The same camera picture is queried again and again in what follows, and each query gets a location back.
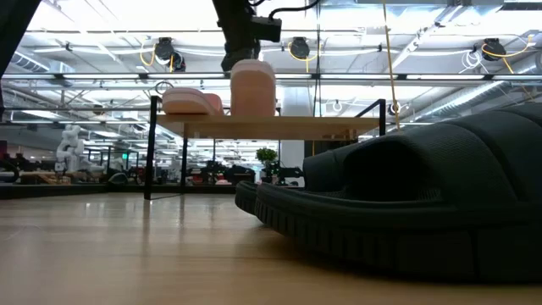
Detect thick yellow hanging cable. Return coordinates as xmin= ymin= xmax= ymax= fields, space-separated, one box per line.
xmin=382 ymin=0 xmax=402 ymax=131

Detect white humanoid robot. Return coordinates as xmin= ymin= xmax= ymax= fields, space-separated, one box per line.
xmin=54 ymin=124 xmax=88 ymax=175

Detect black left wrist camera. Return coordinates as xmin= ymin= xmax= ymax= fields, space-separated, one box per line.
xmin=249 ymin=15 xmax=283 ymax=43

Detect tall green potted plant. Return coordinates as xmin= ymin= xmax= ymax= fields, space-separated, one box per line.
xmin=256 ymin=147 xmax=279 ymax=179

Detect long ceiling light bar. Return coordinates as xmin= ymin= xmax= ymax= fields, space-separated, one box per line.
xmin=0 ymin=71 xmax=542 ymax=82

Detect wooden shelf rack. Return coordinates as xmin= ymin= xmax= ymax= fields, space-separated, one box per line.
xmin=143 ymin=95 xmax=387 ymax=201

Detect pink slide sandal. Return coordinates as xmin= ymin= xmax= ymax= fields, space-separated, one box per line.
xmin=162 ymin=87 xmax=225 ymax=116
xmin=230 ymin=58 xmax=277 ymax=118

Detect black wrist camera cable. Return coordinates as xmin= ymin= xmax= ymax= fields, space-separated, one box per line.
xmin=267 ymin=0 xmax=323 ymax=21

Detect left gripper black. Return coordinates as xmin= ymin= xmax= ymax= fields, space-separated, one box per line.
xmin=211 ymin=0 xmax=262 ymax=73

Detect black slide sandal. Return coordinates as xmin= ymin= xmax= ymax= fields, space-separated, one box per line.
xmin=255 ymin=103 xmax=542 ymax=284
xmin=235 ymin=141 xmax=361 ymax=215

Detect black red ceiling cable reel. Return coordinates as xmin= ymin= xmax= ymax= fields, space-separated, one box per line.
xmin=171 ymin=50 xmax=187 ymax=73

